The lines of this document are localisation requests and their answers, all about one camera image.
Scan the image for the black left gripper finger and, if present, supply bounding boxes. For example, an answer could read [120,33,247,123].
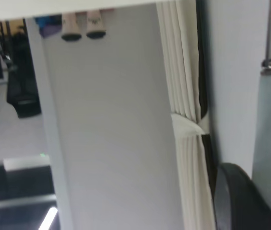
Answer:
[213,162,271,230]

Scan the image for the long ceiling light strip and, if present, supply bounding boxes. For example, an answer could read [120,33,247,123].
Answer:
[38,207,59,230]

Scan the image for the cream pleated curtain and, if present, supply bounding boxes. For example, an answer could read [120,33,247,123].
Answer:
[155,0,216,230]

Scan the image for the spoon with light blue handle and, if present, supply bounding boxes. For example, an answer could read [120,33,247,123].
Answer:
[252,0,271,225]

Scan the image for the blue and purple object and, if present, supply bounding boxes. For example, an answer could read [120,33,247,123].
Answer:
[34,14,63,39]

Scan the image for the black window frame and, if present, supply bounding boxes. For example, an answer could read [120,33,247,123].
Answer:
[195,0,216,199]

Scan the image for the white box with green light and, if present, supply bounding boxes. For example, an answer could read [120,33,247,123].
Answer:
[2,153,51,171]

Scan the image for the black office chair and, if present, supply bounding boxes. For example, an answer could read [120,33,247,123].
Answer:
[6,31,42,118]

